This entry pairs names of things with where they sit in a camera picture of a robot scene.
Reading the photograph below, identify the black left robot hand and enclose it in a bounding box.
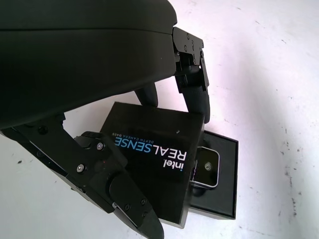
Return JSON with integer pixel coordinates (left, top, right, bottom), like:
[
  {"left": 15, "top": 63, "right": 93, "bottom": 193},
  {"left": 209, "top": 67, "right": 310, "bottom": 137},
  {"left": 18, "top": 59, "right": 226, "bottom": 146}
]
[{"left": 0, "top": 0, "right": 211, "bottom": 239}]

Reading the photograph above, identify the black RealSense box lid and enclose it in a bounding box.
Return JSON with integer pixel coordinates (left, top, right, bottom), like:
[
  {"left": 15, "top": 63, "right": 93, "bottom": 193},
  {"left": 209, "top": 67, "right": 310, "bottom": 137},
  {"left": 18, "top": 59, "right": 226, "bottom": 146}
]
[{"left": 99, "top": 101, "right": 205, "bottom": 229}]

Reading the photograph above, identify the small silver black camera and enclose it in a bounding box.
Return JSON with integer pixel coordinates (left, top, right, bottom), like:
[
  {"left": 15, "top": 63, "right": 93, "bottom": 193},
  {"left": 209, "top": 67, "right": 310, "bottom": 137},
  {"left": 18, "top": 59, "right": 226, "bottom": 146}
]
[{"left": 191, "top": 146, "right": 221, "bottom": 190}]

